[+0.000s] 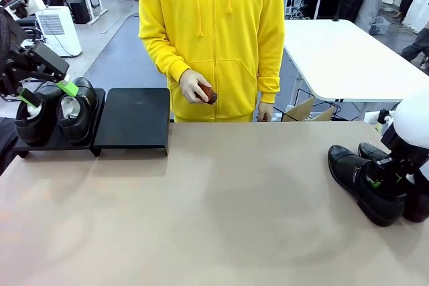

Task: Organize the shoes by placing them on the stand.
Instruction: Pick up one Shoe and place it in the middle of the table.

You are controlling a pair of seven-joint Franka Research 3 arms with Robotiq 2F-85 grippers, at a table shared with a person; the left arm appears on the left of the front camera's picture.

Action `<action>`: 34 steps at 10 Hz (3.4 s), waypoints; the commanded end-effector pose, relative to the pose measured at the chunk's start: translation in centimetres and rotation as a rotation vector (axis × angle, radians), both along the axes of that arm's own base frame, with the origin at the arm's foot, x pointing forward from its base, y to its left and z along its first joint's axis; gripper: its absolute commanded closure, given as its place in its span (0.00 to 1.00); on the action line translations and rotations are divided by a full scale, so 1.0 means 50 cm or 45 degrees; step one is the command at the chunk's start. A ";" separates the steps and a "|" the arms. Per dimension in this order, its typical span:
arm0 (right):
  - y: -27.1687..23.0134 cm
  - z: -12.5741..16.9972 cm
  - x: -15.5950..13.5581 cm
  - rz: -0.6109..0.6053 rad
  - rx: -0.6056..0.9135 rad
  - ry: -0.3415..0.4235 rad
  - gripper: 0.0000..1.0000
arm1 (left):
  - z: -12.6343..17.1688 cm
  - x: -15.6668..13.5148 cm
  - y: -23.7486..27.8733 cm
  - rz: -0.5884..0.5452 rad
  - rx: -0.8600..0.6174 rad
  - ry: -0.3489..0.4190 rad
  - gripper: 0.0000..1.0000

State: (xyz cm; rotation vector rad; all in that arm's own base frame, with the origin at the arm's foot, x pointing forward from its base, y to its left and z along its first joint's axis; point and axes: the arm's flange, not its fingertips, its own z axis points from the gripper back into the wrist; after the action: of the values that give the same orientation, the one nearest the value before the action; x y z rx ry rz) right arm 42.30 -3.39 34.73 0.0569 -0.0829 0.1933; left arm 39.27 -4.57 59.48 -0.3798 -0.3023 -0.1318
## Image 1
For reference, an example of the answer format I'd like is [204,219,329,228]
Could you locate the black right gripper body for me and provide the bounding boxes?
[368,124,429,180]

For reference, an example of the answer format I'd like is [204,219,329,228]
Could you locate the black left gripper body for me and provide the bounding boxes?
[3,42,70,94]

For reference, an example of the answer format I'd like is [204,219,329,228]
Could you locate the black leather dress shoe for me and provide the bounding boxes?
[357,142,429,223]
[56,77,99,146]
[327,145,408,228]
[15,91,58,147]

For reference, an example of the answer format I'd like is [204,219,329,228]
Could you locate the reddish brown shoe brush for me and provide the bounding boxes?
[196,82,219,105]

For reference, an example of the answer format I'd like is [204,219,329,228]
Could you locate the yellow sleeved left forearm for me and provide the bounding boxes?
[256,21,286,104]

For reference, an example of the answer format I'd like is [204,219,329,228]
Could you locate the yellow sleeved right forearm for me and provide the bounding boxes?
[139,27,192,90]

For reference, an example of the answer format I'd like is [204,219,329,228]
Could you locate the black metal shoe stand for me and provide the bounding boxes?
[13,88,107,159]
[92,87,171,157]

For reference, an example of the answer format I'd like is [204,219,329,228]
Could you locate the person's right hand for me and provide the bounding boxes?
[179,69,212,103]

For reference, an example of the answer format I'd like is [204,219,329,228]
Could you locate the person's left hand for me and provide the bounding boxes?
[256,101,274,123]

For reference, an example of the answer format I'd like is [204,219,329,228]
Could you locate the white air purifier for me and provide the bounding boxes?
[35,6,83,58]

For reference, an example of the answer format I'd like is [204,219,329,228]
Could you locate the black armrest office chair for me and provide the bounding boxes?
[15,16,44,44]

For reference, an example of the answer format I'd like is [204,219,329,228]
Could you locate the black cloth cover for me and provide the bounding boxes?
[0,117,17,175]

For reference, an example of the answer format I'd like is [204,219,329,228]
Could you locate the black computer tower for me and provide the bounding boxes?
[70,0,90,25]

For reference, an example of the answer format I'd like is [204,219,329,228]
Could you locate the brown cardboard box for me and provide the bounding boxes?
[280,96,336,123]

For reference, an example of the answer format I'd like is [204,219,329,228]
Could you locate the background person dark trousers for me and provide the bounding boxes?
[400,27,429,70]

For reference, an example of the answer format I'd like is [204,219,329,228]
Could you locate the large white table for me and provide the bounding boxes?
[283,19,429,103]

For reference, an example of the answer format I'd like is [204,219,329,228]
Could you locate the grey plastic bin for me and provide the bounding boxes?
[368,16,391,35]

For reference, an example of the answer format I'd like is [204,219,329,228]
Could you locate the yellow hoodie torso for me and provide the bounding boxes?
[138,0,286,123]

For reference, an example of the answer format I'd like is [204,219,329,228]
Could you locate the white computer case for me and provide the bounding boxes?
[284,0,304,19]

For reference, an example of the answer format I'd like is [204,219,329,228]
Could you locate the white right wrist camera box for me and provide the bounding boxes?
[365,109,396,127]

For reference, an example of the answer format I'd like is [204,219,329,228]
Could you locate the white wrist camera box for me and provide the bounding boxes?
[365,109,396,127]
[6,0,46,21]

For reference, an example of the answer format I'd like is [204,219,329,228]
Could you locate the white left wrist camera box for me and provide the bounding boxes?
[6,0,46,21]

